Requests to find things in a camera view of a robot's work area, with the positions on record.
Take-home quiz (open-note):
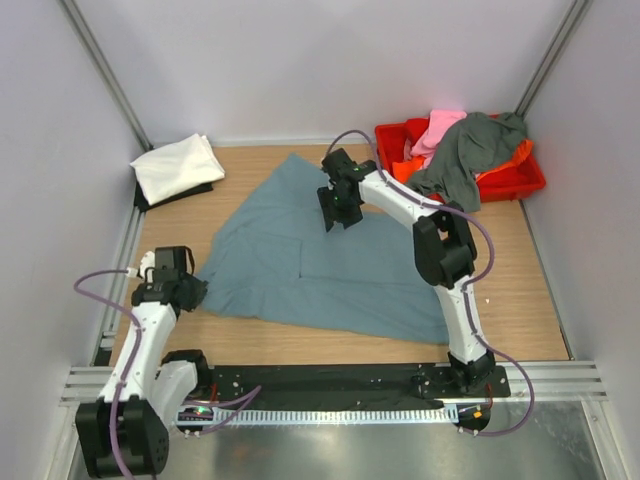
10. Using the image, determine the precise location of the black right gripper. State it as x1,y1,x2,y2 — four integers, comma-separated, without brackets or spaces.
316,185,362,231

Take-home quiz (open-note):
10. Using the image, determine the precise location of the light blue t shirt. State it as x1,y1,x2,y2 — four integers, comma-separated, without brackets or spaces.
197,154,448,344

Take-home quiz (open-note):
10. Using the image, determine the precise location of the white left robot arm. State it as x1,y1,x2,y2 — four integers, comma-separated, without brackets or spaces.
74,269,212,479

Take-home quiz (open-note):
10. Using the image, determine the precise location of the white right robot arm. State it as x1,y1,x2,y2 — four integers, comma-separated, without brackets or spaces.
317,148,496,396

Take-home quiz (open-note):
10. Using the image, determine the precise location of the orange t shirt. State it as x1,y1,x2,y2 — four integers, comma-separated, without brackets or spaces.
387,139,534,183

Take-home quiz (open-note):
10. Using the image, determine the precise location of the red plastic bin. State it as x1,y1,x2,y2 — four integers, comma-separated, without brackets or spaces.
375,110,546,212

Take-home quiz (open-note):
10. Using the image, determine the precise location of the pink t shirt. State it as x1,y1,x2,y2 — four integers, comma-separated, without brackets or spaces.
411,109,467,160

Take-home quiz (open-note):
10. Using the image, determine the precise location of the folded white t shirt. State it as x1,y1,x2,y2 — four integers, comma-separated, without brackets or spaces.
130,134,226,204

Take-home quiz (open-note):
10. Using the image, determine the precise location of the grey green t shirt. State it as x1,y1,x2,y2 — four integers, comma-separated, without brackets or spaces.
406,112,527,213

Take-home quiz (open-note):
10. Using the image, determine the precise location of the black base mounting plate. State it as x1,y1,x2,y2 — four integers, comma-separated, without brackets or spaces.
210,363,511,401

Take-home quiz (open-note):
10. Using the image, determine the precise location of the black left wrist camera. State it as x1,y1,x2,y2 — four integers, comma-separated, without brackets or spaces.
154,246,195,274

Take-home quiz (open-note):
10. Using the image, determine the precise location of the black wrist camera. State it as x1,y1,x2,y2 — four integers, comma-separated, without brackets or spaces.
321,148,357,180
154,246,195,274

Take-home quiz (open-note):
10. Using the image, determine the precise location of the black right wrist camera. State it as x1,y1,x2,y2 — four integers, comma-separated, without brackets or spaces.
321,148,357,180

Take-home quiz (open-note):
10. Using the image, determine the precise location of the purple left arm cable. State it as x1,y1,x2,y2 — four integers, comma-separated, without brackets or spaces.
73,268,263,480

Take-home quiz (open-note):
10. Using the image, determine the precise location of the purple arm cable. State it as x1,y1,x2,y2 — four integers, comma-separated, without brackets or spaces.
325,129,536,437
73,268,263,480

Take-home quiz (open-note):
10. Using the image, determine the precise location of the white slotted cable duct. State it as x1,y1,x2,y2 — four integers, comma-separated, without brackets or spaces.
174,405,459,430

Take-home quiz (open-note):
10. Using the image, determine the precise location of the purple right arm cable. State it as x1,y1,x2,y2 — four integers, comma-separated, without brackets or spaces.
325,129,536,437

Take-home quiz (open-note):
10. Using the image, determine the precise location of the right aluminium frame post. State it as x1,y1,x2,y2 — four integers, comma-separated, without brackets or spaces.
515,0,593,118

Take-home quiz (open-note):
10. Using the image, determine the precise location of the aluminium frame post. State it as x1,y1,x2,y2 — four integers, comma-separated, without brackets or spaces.
58,0,154,152
515,0,593,118

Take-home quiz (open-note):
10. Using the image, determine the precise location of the aluminium front frame rail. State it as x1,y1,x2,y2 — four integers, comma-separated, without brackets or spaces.
59,360,608,406

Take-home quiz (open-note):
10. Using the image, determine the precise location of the left aluminium frame post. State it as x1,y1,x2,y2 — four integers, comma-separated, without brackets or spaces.
58,0,154,152

